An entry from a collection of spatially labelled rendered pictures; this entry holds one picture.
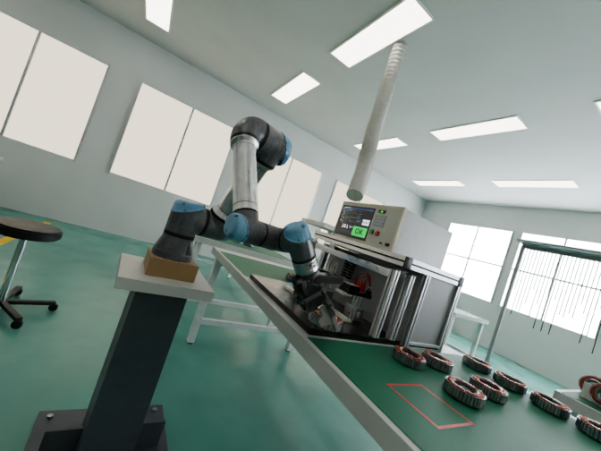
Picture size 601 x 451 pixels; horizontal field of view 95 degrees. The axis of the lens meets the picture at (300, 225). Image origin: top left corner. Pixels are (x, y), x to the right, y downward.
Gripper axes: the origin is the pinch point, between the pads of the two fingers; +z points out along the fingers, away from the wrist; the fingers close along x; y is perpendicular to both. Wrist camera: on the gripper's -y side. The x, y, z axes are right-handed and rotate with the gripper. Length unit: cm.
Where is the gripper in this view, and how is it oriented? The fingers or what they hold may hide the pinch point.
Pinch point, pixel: (325, 320)
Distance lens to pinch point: 97.3
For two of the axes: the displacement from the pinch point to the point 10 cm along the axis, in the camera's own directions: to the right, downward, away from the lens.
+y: -8.4, 3.5, -4.0
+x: 4.8, 1.6, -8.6
